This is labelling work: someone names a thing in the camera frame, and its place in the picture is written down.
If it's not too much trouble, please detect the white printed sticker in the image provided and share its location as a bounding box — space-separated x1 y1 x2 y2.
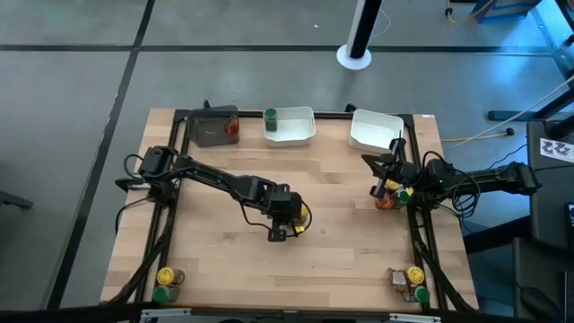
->
539 136 574 164

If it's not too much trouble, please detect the black foreground beam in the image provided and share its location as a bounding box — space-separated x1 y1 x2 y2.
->
0 301 574 323

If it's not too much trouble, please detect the dark grey stand foot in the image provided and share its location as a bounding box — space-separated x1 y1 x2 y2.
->
0 189 35 211

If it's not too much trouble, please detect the silver aluminium frame leg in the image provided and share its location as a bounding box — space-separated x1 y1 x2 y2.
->
531 0 574 80

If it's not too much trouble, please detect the dark grey plastic bin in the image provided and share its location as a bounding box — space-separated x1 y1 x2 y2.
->
186 105 241 149

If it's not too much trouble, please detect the yellow floor cable black plug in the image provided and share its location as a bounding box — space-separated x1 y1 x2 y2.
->
441 127 516 144

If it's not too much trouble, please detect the black cable bundle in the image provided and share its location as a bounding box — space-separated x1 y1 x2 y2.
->
105 204 178 307
410 210 477 314

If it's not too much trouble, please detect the black side table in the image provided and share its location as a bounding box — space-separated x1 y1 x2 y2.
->
525 119 574 252

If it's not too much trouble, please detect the black metal table frame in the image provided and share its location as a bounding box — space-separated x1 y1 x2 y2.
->
133 107 477 314

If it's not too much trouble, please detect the black white pole round base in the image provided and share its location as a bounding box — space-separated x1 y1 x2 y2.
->
335 0 387 72

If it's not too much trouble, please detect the black equipment case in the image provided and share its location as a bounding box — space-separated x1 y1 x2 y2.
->
513 236 574 322

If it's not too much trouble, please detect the blue metal cart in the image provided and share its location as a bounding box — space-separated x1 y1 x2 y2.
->
473 0 544 24

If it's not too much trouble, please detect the white plastic bin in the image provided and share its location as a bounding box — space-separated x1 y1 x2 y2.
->
348 108 405 155
262 105 317 149

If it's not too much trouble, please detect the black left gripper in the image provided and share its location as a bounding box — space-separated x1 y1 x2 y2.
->
267 184 311 242

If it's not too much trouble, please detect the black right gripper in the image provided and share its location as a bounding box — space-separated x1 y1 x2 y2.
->
361 137 421 199

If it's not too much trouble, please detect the black power box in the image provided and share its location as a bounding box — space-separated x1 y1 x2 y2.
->
114 176 152 193

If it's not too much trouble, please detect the black stand base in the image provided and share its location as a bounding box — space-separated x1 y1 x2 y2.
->
487 87 574 123

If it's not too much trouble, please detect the silver metal bracket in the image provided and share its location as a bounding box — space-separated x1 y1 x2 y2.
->
387 312 443 323
139 307 193 322

